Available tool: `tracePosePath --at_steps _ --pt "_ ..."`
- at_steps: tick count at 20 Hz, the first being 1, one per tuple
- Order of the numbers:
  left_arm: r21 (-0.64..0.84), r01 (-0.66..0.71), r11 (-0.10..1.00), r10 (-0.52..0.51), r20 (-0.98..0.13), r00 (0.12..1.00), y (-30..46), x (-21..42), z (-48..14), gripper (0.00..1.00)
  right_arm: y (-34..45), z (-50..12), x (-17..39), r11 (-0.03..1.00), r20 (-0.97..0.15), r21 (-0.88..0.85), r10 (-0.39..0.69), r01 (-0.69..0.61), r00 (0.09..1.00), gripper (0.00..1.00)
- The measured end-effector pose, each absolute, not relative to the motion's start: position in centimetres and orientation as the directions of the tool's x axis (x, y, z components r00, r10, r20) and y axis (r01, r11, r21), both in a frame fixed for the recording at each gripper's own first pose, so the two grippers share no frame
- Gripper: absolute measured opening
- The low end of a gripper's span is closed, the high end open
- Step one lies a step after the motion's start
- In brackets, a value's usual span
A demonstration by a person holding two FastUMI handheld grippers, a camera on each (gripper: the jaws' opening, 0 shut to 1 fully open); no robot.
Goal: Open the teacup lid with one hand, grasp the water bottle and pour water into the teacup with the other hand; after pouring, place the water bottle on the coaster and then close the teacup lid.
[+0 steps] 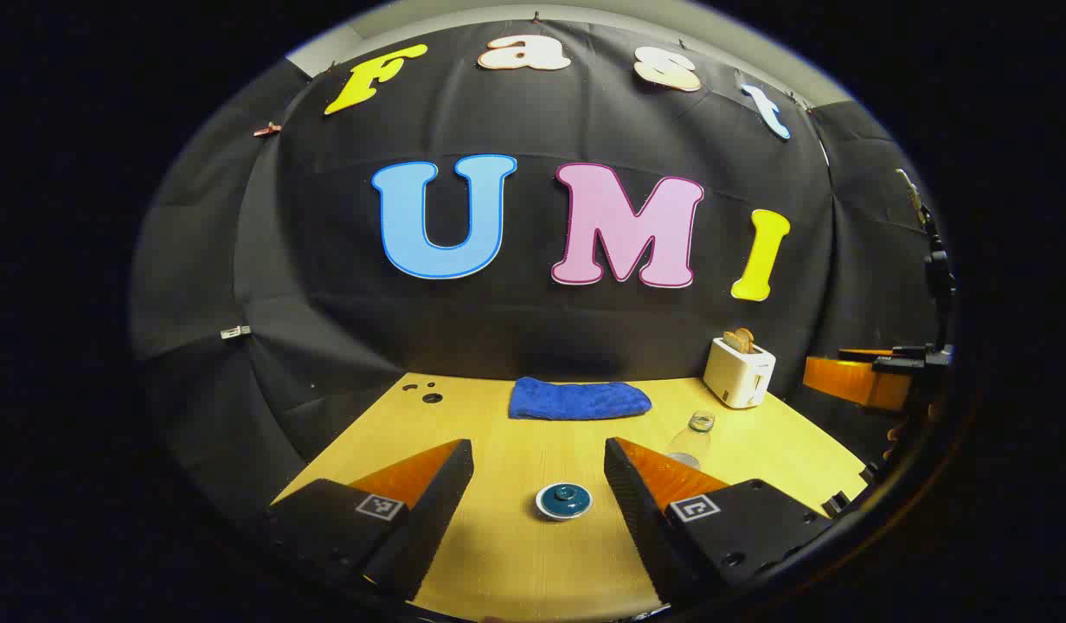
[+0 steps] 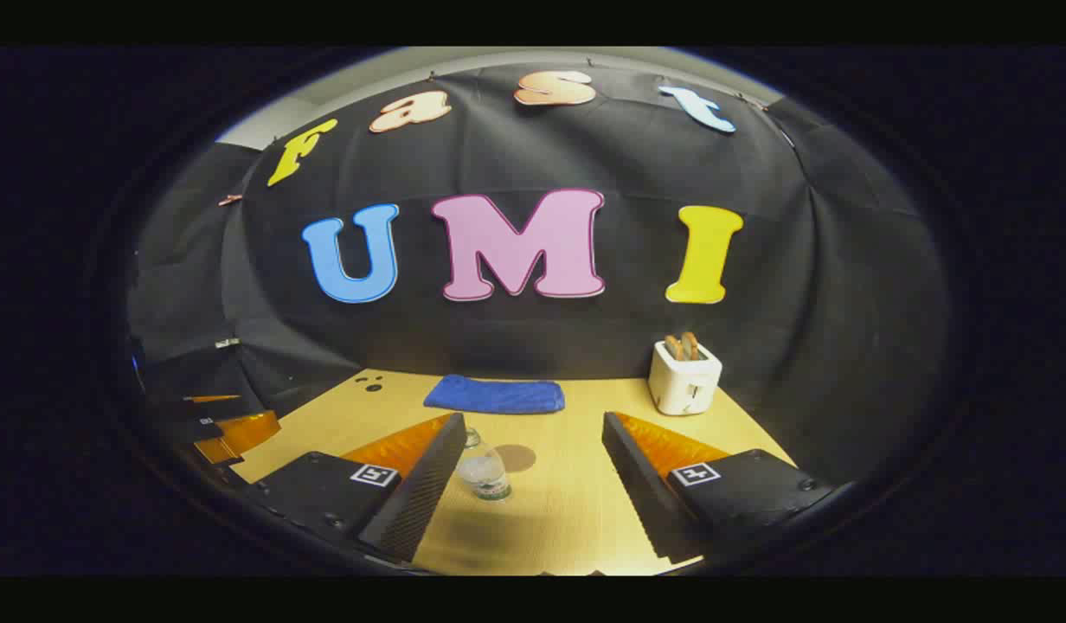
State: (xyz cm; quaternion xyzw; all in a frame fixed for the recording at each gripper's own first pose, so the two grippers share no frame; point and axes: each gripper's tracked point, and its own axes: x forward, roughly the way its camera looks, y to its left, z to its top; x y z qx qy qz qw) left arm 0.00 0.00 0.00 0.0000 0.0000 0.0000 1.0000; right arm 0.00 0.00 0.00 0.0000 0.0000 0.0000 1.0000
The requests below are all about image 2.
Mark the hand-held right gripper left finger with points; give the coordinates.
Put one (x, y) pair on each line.
(429, 493)

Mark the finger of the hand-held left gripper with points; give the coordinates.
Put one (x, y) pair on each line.
(195, 389)
(200, 426)

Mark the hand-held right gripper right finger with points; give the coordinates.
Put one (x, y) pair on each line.
(637, 493)

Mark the clear plastic water bottle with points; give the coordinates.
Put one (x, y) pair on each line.
(484, 472)

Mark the brown round coaster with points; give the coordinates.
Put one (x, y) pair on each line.
(520, 457)

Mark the blue towel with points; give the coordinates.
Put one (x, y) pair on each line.
(494, 396)

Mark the white toaster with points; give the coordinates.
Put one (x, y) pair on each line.
(684, 385)

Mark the toast slice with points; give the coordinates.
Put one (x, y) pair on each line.
(690, 345)
(672, 347)

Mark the black backdrop cloth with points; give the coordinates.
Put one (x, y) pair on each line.
(758, 260)

